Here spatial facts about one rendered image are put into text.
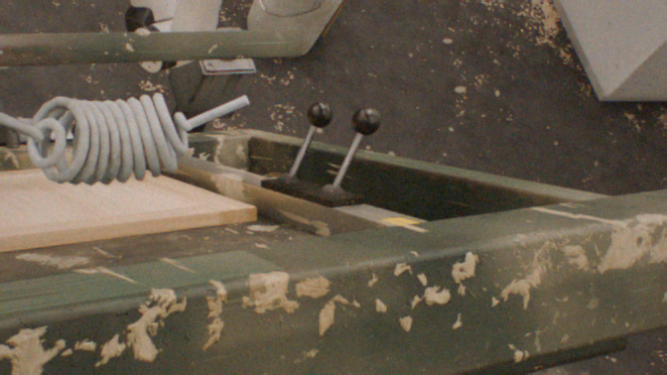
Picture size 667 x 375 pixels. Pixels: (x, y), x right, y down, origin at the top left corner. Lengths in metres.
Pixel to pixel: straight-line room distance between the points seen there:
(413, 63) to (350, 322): 2.99
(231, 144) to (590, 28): 2.38
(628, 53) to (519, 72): 0.40
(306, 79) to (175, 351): 2.78
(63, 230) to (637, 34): 2.94
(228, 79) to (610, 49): 2.23
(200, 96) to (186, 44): 1.37
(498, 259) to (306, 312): 0.17
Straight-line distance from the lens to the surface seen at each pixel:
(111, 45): 0.68
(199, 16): 1.64
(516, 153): 3.64
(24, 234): 1.25
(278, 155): 1.86
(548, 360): 1.12
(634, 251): 0.86
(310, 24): 3.28
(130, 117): 0.74
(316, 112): 1.36
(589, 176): 3.79
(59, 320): 0.61
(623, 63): 3.95
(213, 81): 2.03
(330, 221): 1.22
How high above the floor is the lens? 2.42
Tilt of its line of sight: 51 degrees down
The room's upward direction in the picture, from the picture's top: 36 degrees clockwise
